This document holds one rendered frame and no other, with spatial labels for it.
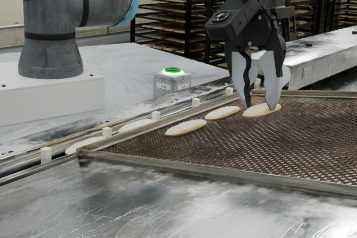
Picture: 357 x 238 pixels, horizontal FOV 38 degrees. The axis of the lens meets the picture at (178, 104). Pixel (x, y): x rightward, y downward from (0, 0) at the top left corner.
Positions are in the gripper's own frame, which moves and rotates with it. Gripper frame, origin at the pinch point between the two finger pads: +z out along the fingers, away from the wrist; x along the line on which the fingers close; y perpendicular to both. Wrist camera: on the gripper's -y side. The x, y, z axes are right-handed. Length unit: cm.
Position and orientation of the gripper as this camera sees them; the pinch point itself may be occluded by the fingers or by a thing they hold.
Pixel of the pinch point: (256, 102)
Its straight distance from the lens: 80.3
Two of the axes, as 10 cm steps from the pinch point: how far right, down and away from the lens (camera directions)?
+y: 6.3, -2.0, 7.5
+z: 1.0, 9.8, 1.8
